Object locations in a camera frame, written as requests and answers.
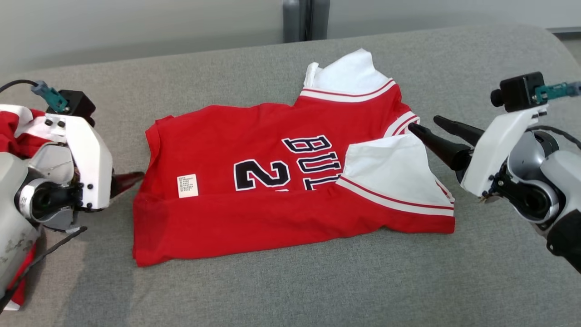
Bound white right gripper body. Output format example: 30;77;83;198
460;104;551;203

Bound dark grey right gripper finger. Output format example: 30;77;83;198
408;123;473;171
433;115;485;147

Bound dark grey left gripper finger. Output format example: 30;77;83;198
111;171;146;199

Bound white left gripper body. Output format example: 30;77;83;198
27;114;114;213

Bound red shorts white hem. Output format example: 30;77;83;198
0;104;51;312

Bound red basketball jersey white sleeves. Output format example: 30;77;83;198
132;48;456;268

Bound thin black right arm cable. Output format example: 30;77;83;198
527;125;581;150

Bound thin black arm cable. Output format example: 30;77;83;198
527;125;581;150
0;226;88;314

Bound left teal-plug camera cable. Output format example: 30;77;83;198
0;79;69;113

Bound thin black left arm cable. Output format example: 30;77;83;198
0;226;88;314

